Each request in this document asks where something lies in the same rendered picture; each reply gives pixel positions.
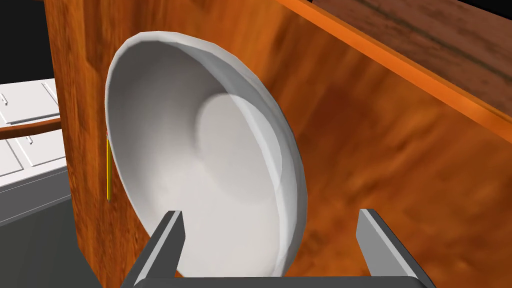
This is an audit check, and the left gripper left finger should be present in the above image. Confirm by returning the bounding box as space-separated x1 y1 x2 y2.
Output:
121 209 187 288

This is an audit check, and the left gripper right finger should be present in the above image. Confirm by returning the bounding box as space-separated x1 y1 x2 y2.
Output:
355 208 437 288

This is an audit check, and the wooden table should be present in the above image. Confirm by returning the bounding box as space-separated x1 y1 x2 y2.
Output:
43 0 512 288

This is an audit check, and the yellow pencil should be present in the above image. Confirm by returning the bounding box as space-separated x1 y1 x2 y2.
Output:
106 133 111 203

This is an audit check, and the white bowl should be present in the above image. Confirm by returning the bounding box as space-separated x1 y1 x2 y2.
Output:
104 30 309 279

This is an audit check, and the white cabinet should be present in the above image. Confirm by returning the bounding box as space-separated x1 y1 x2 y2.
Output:
0 78 72 227

